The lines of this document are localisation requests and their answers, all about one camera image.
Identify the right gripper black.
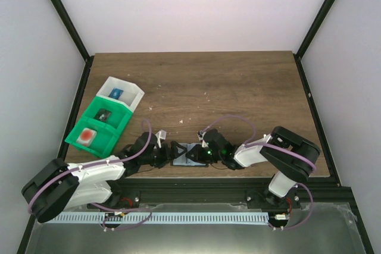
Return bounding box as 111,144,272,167
185,145,223,165

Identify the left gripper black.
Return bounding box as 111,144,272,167
140,142,188,169

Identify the black leather card holder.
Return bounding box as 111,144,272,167
170,143,208,167

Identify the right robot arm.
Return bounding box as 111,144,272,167
185,126,321,208

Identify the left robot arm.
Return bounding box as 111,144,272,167
21,131,188,223

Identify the dark card in bin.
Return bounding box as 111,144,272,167
94,108,112,122

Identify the blue card in bin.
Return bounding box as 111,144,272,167
108,88,123,100

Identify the red and white card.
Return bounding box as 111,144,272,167
76,128,97,146

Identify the white plastic bin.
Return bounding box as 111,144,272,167
96,76,145,113

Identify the green plastic bin middle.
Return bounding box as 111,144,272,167
82,96,133,134

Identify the green plastic bin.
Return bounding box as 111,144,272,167
65,117,120,158
82,96,133,134

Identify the green plastic bin front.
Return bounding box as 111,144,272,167
65,117,120,158

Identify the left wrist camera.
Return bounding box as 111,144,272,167
155,130,167,149

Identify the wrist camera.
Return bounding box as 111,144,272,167
197,130,205,142
155,130,167,149

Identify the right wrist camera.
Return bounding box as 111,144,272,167
197,130,205,142

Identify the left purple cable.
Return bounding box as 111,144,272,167
27,118,153,215

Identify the black aluminium frame rail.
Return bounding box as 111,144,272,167
104,177,356,211

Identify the light blue cable duct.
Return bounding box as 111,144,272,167
49,212,269,225

